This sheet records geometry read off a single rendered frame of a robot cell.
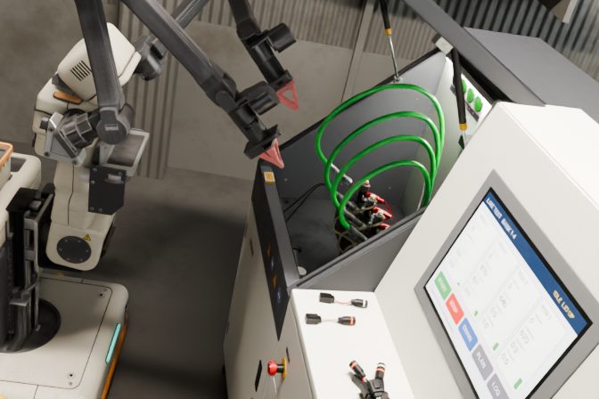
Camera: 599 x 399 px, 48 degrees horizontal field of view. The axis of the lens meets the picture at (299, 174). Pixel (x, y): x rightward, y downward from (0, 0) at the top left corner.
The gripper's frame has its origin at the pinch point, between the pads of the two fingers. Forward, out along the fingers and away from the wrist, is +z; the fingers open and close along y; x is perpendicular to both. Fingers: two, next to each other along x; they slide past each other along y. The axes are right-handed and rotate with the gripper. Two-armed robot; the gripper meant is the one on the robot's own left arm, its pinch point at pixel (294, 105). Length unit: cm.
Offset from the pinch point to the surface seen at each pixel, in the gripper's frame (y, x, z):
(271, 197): 15.6, 23.2, 22.9
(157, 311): 81, 106, 57
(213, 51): 182, 39, -20
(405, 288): -37, -2, 46
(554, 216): -69, -36, 32
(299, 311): -37, 23, 37
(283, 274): -20.0, 24.9, 33.7
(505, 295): -68, -21, 42
